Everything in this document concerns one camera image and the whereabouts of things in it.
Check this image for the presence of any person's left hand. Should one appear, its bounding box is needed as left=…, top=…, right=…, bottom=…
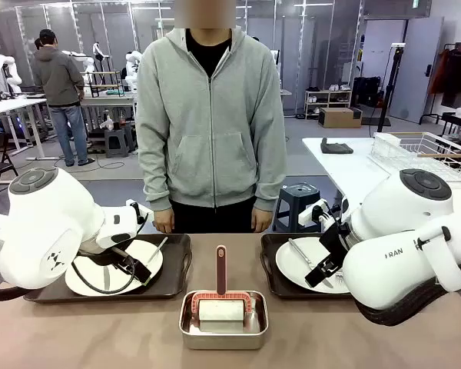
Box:
left=250, top=207, right=274, bottom=234

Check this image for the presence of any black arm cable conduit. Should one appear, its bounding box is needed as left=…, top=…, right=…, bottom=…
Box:
left=0, top=284, right=32, bottom=303
left=353, top=264, right=461, bottom=327

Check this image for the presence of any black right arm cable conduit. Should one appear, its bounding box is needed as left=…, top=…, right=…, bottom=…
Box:
left=353, top=264, right=461, bottom=327

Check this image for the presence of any black suitcase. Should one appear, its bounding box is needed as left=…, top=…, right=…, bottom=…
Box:
left=352, top=75, right=382, bottom=108

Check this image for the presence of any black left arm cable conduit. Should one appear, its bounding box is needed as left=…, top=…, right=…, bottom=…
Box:
left=0, top=284, right=32, bottom=303

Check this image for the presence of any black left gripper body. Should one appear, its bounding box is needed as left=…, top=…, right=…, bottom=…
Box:
left=78, top=245, right=120, bottom=267

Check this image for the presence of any person in grey hoodie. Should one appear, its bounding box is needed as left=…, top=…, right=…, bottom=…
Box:
left=134, top=0, right=288, bottom=234

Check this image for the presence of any person's right hand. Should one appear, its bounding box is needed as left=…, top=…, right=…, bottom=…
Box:
left=153, top=209, right=176, bottom=234

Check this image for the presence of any clear plastic cutlery holder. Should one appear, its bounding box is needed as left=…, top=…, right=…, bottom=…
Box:
left=371, top=132, right=403, bottom=162

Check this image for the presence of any round white plate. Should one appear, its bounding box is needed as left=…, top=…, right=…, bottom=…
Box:
left=275, top=236, right=354, bottom=295
left=64, top=238, right=164, bottom=298

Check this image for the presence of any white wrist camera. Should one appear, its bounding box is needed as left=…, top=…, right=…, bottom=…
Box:
left=125, top=198, right=154, bottom=231
left=297, top=199, right=331, bottom=228

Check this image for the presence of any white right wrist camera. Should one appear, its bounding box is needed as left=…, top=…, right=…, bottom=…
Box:
left=297, top=199, right=331, bottom=228

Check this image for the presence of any black metal frame rack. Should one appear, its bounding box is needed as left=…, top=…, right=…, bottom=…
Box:
left=85, top=70, right=126, bottom=97

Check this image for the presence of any white side table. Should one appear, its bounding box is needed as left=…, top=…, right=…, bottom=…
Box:
left=302, top=136, right=461, bottom=216

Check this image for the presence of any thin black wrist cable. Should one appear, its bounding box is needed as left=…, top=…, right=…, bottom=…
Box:
left=71, top=248, right=145, bottom=296

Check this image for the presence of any dark brown serving tray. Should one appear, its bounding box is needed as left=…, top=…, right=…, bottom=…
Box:
left=22, top=233, right=193, bottom=304
left=260, top=232, right=360, bottom=301

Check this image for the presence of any rectangular metal container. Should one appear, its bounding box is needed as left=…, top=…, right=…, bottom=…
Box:
left=178, top=290, right=270, bottom=351

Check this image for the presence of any small grey step stool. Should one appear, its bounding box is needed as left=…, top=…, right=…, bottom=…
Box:
left=104, top=128, right=135, bottom=158

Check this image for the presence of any cardboard box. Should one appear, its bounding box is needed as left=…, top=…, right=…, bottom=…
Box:
left=317, top=107, right=363, bottom=129

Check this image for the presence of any white shoe shelf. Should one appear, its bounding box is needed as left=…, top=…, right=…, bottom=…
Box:
left=304, top=88, right=353, bottom=119

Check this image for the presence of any man in hoodie and jeans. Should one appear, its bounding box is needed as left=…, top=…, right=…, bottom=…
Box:
left=32, top=28, right=95, bottom=168

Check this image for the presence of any dark folded cloth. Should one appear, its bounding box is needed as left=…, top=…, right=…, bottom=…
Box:
left=320, top=137, right=354, bottom=155

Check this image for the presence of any grey plastic stool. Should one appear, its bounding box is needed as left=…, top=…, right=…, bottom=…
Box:
left=271, top=182, right=323, bottom=234

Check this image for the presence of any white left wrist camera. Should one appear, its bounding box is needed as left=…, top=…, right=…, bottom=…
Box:
left=125, top=198, right=154, bottom=231

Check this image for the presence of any person's left forearm grey sleeve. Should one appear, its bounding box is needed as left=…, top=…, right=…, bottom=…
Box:
left=252, top=126, right=288, bottom=212

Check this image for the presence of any long white workbench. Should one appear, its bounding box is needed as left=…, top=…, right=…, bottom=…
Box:
left=0, top=98, right=61, bottom=161

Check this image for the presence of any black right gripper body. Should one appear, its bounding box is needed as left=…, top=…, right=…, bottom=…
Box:
left=317, top=222, right=350, bottom=266

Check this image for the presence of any person's right forearm grey sleeve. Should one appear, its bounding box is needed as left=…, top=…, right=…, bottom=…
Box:
left=136, top=126, right=174, bottom=212

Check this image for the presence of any black light stand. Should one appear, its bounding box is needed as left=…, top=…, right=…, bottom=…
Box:
left=376, top=42, right=406, bottom=134

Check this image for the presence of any black clothes rack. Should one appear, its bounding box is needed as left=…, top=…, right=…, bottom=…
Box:
left=420, top=42, right=461, bottom=126

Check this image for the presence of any white wire dish rack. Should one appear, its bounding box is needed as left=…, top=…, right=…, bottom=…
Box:
left=370, top=131, right=461, bottom=182

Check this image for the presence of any pink lint roller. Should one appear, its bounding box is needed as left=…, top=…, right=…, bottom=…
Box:
left=190, top=244, right=257, bottom=334

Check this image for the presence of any silver fork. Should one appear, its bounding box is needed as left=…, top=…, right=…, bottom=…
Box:
left=145, top=236, right=169, bottom=266

